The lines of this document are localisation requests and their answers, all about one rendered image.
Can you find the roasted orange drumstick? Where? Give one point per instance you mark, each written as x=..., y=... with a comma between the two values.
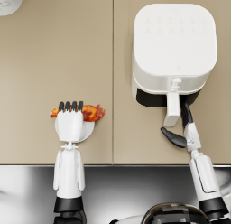
x=93, y=112

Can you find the pale white air fryer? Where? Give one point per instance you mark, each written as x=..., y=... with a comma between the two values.
x=175, y=47

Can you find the small white round plate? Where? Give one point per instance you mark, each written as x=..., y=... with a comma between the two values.
x=89, y=130

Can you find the dark round robot body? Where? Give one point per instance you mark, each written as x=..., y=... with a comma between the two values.
x=174, y=215

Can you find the white marbled round pot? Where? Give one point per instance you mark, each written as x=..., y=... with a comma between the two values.
x=8, y=1

